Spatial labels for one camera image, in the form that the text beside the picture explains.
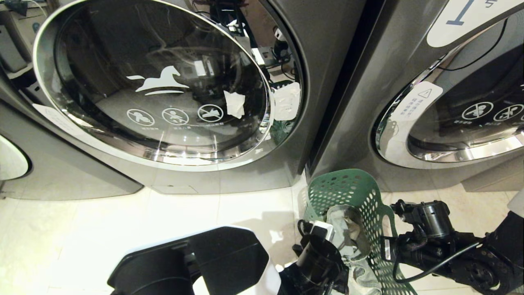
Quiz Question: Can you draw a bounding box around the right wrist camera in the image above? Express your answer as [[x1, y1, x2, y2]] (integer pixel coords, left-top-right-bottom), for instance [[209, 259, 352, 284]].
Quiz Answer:
[[391, 200, 419, 225]]

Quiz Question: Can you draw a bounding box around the white tape patch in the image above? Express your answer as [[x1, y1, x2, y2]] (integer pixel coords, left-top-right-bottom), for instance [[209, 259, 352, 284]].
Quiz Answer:
[[224, 90, 246, 120], [273, 82, 302, 122]]

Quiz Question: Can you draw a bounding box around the black cable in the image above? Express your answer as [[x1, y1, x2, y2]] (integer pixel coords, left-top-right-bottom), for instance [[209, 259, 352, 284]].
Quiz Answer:
[[392, 242, 481, 284]]

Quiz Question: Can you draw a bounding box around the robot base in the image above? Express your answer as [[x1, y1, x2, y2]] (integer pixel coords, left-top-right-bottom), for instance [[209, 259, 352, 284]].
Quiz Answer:
[[107, 225, 281, 295]]

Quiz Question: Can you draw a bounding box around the round glass washer door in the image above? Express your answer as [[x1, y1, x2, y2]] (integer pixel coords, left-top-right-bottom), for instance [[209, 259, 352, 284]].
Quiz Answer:
[[32, 0, 274, 172], [370, 16, 524, 170]]

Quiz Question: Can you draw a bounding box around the grey garment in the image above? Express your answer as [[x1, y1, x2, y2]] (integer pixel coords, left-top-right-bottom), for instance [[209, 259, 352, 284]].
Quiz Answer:
[[326, 205, 383, 295]]

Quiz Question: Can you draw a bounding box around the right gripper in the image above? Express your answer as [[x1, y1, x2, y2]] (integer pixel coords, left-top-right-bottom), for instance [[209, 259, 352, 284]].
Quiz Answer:
[[381, 234, 424, 265]]

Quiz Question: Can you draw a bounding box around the white warning sticker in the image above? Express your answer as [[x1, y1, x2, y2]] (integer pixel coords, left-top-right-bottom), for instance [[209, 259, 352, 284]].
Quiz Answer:
[[387, 81, 444, 162]]

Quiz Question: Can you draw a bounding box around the green perforated laundry basket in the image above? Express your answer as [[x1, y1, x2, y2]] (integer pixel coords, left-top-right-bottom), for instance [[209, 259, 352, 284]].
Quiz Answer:
[[302, 168, 418, 295]]

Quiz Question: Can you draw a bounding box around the grey washing machine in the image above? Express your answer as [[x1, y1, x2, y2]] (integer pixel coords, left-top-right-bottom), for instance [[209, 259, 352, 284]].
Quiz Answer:
[[0, 70, 143, 201], [41, 0, 367, 195], [306, 0, 524, 193]]

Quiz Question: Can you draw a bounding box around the white number label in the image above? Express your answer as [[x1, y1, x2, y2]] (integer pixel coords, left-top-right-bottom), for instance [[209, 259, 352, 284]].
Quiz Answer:
[[427, 0, 524, 48]]

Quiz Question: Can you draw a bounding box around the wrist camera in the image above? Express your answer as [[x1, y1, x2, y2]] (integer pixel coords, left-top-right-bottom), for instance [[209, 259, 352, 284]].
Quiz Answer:
[[301, 220, 335, 246], [391, 200, 419, 225]]

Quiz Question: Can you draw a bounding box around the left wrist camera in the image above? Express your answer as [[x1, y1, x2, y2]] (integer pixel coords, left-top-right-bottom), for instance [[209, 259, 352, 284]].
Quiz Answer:
[[301, 220, 335, 246]]

